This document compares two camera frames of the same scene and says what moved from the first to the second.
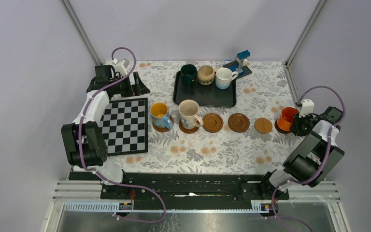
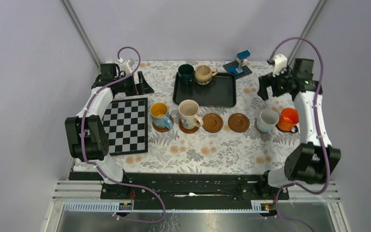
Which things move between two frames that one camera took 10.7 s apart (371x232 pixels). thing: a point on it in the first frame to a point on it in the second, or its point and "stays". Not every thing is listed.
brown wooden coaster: (163, 129) stays
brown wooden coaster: (188, 131) stays
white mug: (223, 77) to (267, 119)
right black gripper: (295, 126) to (271, 80)
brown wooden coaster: (238, 123) stays
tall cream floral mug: (188, 110) stays
